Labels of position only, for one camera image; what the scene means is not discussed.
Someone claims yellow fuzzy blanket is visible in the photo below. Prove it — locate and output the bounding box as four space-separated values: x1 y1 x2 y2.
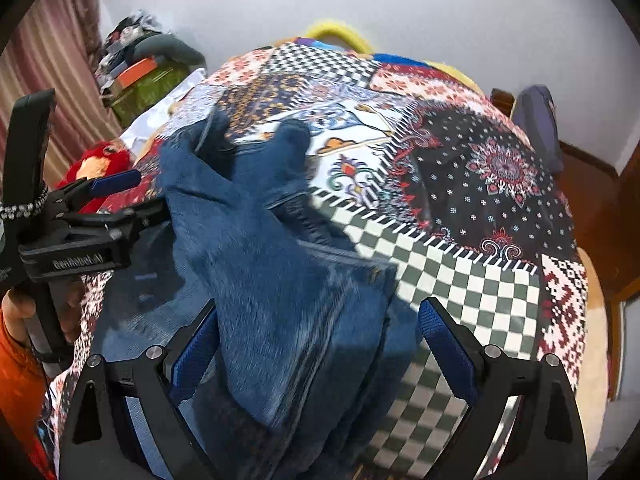
304 19 487 97

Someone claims wooden door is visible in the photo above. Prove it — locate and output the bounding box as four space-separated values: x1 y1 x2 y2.
602 157 640 311

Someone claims red plush toy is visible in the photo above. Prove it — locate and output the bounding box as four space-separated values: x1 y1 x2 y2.
57 140 137 216

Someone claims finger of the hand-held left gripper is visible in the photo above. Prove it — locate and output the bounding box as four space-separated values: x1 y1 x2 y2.
52 170 142 207
97 199 169 242

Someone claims wooden bed frame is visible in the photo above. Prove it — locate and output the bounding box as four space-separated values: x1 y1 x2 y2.
491 88 517 119

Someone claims patchwork printed quilt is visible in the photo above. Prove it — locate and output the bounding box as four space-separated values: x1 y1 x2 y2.
35 40 588 480

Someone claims grey cloth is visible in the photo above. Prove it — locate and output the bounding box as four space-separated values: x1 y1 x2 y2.
134 34 207 67

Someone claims white sheet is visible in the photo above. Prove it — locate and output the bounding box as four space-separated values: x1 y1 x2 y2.
120 67 209 152

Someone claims orange box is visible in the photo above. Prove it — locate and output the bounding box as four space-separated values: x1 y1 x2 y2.
112 57 157 89

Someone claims striped pink curtain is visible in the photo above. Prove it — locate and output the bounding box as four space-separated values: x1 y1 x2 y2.
0 0 124 181

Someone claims blue denim jacket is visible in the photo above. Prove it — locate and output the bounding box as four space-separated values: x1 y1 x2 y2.
92 110 426 480

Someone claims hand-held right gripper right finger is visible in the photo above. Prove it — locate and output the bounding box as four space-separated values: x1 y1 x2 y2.
418 298 588 480

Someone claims pile of clothes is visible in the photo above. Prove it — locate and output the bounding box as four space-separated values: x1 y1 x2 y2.
95 9 166 73

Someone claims green box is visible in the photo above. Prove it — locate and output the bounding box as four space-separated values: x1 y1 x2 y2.
107 62 195 129

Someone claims person's left hand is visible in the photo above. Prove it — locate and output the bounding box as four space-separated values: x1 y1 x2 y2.
0 280 87 349

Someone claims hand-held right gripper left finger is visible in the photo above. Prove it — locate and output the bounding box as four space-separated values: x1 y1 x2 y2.
59 299 222 480

